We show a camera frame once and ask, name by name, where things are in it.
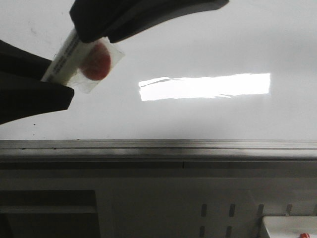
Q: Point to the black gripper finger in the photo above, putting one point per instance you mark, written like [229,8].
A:
[119,20]
[22,93]

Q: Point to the red magnet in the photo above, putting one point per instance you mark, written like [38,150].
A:
[97,65]

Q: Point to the white whiteboard marker black tip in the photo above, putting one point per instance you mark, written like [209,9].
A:
[67,61]

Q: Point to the white whiteboard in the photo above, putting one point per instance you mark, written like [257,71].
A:
[246,71]

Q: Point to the white perforated pegboard panel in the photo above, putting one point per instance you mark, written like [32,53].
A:
[198,207]

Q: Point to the white plastic marker tray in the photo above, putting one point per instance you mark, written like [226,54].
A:
[288,226]

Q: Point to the aluminium whiteboard tray rail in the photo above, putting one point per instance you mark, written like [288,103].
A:
[156,154]

